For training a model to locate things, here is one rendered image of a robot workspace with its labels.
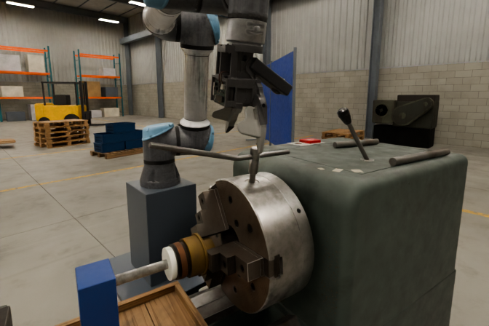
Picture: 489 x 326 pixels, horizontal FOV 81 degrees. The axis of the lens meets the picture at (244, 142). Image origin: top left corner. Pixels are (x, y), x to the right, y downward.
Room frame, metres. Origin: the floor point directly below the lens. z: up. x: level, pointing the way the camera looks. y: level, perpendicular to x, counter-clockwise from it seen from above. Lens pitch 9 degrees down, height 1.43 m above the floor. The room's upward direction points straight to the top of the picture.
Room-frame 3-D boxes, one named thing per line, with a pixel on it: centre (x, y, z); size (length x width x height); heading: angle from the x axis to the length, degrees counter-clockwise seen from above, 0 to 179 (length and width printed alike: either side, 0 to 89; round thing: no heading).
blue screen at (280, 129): (7.56, -0.69, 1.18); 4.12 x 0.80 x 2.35; 7
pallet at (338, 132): (8.44, -2.94, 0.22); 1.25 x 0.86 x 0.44; 139
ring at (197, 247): (0.59, 0.12, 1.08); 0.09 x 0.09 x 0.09; 34
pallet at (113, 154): (7.22, 3.16, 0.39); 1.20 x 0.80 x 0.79; 144
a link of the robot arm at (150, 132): (1.08, 0.32, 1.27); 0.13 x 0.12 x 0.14; 111
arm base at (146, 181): (1.08, 0.33, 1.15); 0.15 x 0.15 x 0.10
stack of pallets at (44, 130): (8.62, 5.54, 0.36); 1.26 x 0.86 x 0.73; 147
